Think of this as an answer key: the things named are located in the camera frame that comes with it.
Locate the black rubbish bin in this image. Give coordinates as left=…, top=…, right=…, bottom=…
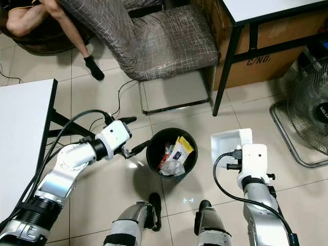
left=146, top=127, right=199, bottom=180

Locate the red wrapper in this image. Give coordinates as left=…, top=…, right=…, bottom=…
left=163, top=143, right=172, bottom=167

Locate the black white snack packet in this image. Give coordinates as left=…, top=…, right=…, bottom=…
left=168, top=149, right=185, bottom=163

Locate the clear plastic bag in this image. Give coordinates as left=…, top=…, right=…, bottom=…
left=159, top=163, right=185, bottom=177

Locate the yellow snack packet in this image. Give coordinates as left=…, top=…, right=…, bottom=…
left=176, top=135, right=194, bottom=154

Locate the silver right robot leg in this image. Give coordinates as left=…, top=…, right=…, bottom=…
left=194, top=200, right=231, bottom=246

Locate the silver robot leg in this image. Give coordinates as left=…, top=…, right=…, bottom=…
left=104, top=192, right=162, bottom=246
left=194, top=200, right=231, bottom=246

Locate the silver left robot leg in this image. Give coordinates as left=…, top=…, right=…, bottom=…
left=104, top=192, right=162, bottom=246

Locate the grey patterned chair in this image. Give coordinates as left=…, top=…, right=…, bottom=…
left=59, top=0, right=220, bottom=116

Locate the white table with black legs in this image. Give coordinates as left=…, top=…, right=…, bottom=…
left=213, top=0, right=328, bottom=117
left=0, top=78, right=98, bottom=231

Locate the grey metal floor fan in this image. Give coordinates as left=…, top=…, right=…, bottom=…
left=269, top=54, right=328, bottom=169

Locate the brown cardboard box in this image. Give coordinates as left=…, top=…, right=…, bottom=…
left=190, top=0, right=328, bottom=90

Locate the dark brown chair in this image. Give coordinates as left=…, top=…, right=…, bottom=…
left=13, top=23, right=93, bottom=57

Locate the person in black clothes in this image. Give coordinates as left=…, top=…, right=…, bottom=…
left=5, top=0, right=106, bottom=81

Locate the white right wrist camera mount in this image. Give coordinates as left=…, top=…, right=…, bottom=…
left=236, top=143, right=269, bottom=177

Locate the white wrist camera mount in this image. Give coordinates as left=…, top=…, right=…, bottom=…
left=236, top=143, right=269, bottom=177
left=96, top=119, right=132, bottom=154

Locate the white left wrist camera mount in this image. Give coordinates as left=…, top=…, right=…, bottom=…
left=96, top=119, right=132, bottom=154

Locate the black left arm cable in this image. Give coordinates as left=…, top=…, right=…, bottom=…
left=26, top=109, right=113, bottom=206

